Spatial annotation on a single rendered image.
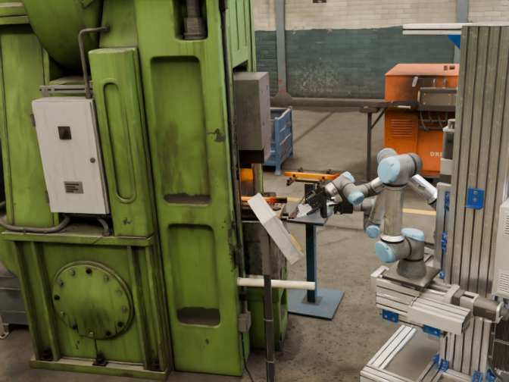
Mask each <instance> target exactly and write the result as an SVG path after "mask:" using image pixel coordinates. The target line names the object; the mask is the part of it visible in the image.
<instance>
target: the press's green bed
mask: <svg viewBox="0 0 509 382"><path fill-rule="evenodd" d="M287 276H288V263H287V266H286V269H285V272H284V275H283V278H282V280H287ZM246 289H247V290H248V298H247V305H248V312H251V326H250V328H249V340H250V349H262V350H265V336H264V307H263V295H264V288H263V287H250V286H247V287H246ZM272 303H273V335H274V351H280V350H281V349H282V346H283V342H284V339H285V336H286V331H287V328H288V325H289V315H288V292H287V289H286V288H279V289H277V288H272Z"/></svg>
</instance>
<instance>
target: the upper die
mask: <svg viewBox="0 0 509 382"><path fill-rule="evenodd" d="M269 156H270V139H269V141H268V142H267V144H266V146H265V147H264V148H263V149H262V150H239V163H242V164H264V163H265V162H266V160H267V159H268V158H269Z"/></svg>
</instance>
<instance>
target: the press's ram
mask: <svg viewBox="0 0 509 382"><path fill-rule="evenodd" d="M233 74H234V86H235V98H236V122H237V134H238V146H239V150H262V149H263V148H264V147H265V146H266V144H267V142H268V141H269V139H270V138H271V119H270V84H269V72H238V73H233Z"/></svg>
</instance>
